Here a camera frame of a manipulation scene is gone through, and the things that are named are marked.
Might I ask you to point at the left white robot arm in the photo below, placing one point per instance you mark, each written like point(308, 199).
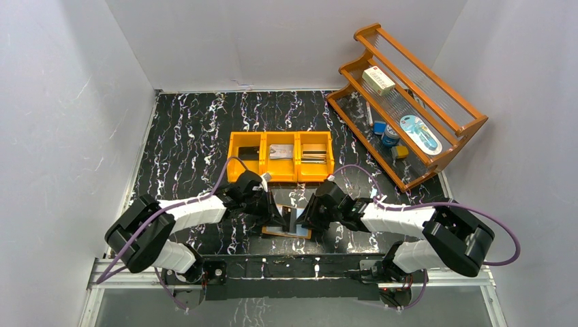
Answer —
point(140, 236)

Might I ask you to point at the orange wooden shelf rack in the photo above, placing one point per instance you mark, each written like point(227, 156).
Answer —
point(419, 92)

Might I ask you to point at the white pen marker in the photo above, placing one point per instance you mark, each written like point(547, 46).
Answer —
point(369, 116)

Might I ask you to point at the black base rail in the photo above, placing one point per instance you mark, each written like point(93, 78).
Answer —
point(293, 273)

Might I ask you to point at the orange card stack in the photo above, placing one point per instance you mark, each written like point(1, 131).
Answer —
point(314, 153)

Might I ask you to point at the silver card stack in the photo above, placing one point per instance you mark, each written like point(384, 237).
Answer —
point(281, 151)

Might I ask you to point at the orange card holder wallet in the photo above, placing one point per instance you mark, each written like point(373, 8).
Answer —
point(277, 231)

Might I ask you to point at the white red box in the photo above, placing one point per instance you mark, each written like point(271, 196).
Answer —
point(377, 80)

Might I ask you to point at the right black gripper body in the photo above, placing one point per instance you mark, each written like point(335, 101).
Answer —
point(315, 212)

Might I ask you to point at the yellow grey sharpener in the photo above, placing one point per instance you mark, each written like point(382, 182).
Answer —
point(399, 152)

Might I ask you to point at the dark grey credit card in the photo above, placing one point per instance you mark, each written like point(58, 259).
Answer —
point(289, 215)

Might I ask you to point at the blue eraser block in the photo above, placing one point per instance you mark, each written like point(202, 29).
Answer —
point(379, 127)

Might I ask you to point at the blue packaged cutter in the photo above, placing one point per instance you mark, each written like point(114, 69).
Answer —
point(419, 133)

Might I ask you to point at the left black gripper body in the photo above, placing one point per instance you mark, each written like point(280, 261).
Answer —
point(266, 206)

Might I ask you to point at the black card in bin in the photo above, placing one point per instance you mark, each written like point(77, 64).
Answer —
point(249, 153)

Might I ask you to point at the orange three-compartment bin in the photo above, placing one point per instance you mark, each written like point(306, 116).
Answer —
point(281, 171)

